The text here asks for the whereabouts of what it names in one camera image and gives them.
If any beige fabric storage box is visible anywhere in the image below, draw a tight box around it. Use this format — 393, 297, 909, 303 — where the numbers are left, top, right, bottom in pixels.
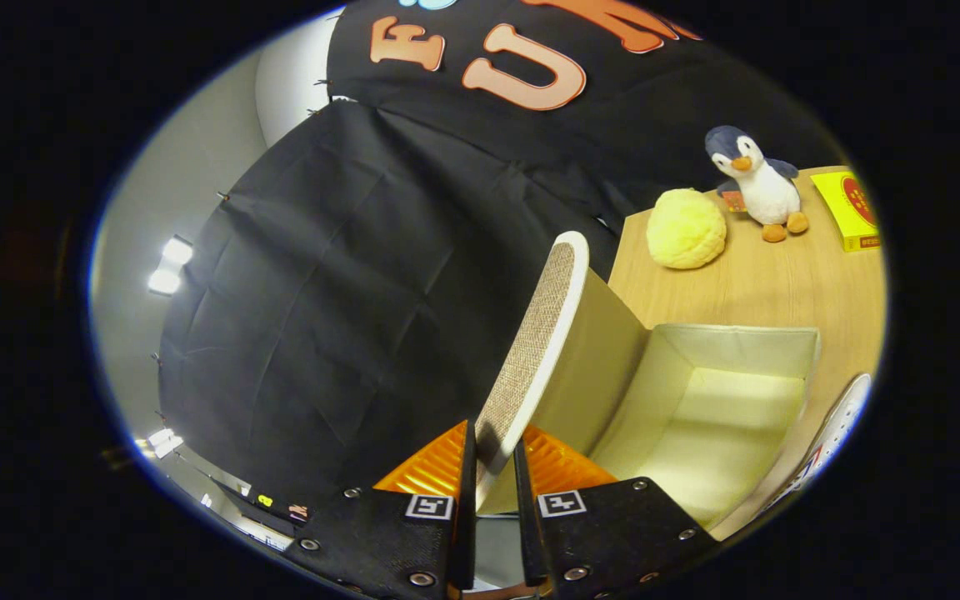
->
473, 231, 823, 543

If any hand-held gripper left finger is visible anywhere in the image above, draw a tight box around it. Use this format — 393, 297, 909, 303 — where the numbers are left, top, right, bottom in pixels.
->
284, 419, 478, 600

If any white canvas shoe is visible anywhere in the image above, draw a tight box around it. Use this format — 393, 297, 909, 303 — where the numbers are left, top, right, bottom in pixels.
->
759, 372, 873, 518

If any yellow round plush toy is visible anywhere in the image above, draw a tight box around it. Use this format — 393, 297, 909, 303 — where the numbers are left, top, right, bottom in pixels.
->
646, 188, 728, 270

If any penguin plush toy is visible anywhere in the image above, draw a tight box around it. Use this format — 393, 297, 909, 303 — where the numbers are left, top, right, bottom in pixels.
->
704, 125, 810, 243

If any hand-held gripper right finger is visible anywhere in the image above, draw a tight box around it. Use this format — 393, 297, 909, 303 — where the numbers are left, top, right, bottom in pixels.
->
513, 423, 720, 600

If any ceiling light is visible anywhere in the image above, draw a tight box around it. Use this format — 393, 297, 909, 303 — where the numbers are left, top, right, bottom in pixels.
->
145, 427, 185, 459
147, 236, 195, 297

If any yellow book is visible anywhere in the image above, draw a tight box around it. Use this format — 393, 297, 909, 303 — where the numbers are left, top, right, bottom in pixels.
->
810, 169, 881, 253

